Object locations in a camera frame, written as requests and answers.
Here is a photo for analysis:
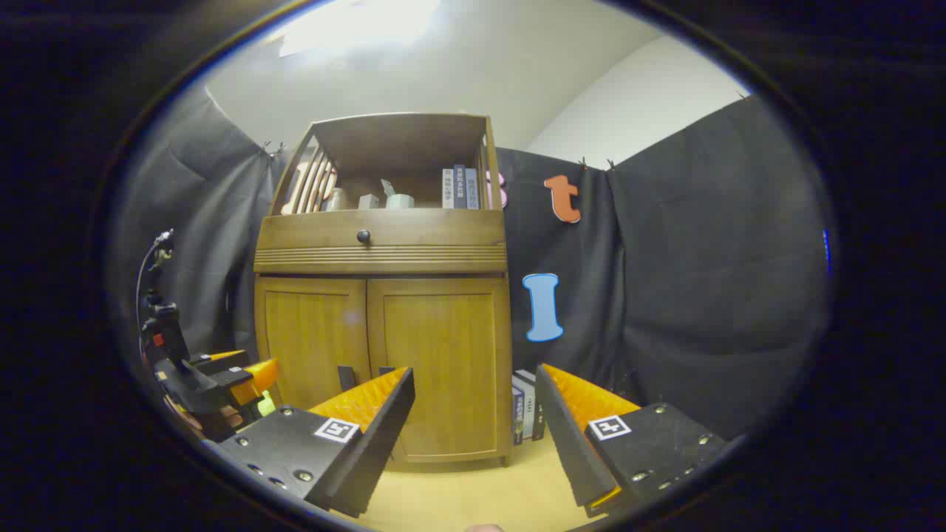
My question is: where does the black backdrop cloth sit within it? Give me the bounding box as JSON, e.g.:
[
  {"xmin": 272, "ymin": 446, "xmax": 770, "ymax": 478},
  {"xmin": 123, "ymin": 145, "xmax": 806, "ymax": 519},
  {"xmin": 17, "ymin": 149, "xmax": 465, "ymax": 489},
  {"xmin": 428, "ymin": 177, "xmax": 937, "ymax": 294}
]
[{"xmin": 111, "ymin": 85, "xmax": 832, "ymax": 444}]

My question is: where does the wooden double-door shoe cabinet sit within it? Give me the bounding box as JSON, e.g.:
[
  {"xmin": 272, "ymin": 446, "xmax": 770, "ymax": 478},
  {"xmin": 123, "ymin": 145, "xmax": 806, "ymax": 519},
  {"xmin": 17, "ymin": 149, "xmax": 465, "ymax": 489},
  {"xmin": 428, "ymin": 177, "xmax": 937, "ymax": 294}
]
[{"xmin": 253, "ymin": 112, "xmax": 514, "ymax": 472}]

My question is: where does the wooden cabinet door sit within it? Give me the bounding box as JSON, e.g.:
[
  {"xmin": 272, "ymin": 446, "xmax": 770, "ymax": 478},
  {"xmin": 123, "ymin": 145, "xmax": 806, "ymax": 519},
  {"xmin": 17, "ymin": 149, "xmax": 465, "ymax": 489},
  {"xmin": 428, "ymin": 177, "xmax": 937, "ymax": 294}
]
[
  {"xmin": 255, "ymin": 276, "xmax": 369, "ymax": 412},
  {"xmin": 367, "ymin": 277, "xmax": 514, "ymax": 464}
]

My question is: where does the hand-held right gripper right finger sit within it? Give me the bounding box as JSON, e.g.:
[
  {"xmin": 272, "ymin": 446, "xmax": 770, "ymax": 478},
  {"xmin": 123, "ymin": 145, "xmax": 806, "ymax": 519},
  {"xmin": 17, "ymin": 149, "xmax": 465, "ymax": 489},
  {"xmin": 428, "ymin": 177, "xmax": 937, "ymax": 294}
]
[{"xmin": 535, "ymin": 363, "xmax": 732, "ymax": 518}]

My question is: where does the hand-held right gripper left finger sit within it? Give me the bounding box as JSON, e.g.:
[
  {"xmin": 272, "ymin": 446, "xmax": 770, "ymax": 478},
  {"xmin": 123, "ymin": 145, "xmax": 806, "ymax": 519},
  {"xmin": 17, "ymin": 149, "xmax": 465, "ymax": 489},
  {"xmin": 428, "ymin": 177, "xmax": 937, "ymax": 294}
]
[{"xmin": 211, "ymin": 367, "xmax": 416, "ymax": 519}]

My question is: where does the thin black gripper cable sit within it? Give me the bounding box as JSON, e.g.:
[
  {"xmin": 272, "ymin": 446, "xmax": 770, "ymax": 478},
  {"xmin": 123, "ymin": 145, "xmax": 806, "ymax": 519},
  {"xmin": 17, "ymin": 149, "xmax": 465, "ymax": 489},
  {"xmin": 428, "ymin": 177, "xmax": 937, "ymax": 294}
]
[{"xmin": 135, "ymin": 229, "xmax": 176, "ymax": 348}]

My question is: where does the grey spine book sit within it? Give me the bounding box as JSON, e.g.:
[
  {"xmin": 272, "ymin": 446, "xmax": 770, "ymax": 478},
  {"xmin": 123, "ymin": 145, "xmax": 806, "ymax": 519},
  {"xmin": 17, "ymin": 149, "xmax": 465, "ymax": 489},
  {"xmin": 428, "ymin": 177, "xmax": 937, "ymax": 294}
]
[{"xmin": 515, "ymin": 375, "xmax": 536, "ymax": 443}]

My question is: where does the black spine book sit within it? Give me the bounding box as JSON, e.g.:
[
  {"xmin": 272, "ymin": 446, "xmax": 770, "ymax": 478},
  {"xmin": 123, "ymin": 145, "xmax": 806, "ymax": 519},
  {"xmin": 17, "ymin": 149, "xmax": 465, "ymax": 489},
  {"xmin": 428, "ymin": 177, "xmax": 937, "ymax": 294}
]
[{"xmin": 525, "ymin": 369, "xmax": 547, "ymax": 441}]

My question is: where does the wooden drawer with black knob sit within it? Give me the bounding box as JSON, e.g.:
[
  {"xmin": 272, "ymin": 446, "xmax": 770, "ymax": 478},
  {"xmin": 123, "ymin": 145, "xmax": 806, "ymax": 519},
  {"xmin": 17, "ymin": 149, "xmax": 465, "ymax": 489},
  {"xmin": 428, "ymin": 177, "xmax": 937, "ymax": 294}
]
[{"xmin": 254, "ymin": 210, "xmax": 508, "ymax": 275}]

